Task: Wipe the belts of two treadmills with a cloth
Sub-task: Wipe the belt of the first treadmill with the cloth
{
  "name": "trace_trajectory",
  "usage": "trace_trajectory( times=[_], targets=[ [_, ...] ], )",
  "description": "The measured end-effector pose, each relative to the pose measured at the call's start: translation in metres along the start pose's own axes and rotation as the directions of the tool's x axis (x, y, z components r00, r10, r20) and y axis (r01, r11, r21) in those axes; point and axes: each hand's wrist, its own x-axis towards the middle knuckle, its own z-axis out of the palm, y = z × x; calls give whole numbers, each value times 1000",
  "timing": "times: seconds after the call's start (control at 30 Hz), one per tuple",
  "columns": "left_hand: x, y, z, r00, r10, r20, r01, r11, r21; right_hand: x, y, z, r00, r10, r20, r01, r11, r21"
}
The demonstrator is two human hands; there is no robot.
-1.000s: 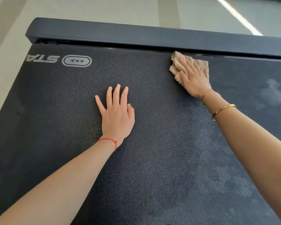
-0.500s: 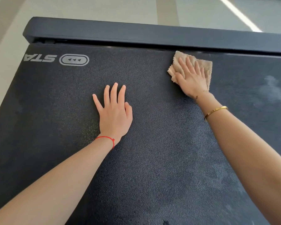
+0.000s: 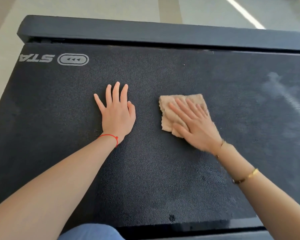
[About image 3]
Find person's left hand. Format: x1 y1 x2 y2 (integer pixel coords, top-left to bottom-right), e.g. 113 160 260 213
94 81 136 145

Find person's right hand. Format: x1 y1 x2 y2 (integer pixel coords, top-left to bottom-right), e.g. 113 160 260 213
168 98 223 154

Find beige cleaning cloth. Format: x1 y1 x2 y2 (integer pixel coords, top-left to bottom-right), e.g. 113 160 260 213
159 93 210 138

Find black treadmill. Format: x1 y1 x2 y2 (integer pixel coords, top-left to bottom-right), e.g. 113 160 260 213
0 15 300 240

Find person's left forearm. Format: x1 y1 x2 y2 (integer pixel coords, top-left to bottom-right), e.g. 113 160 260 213
0 135 118 240

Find person's right forearm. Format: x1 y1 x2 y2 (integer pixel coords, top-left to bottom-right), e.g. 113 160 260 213
214 142 300 240

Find person's blue jeans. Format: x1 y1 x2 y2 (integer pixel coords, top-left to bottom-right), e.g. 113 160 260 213
57 223 125 240

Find gold bangle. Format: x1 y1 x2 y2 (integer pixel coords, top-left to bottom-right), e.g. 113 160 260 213
232 168 259 185

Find red string bracelet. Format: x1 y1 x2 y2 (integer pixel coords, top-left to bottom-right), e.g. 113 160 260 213
98 134 119 148

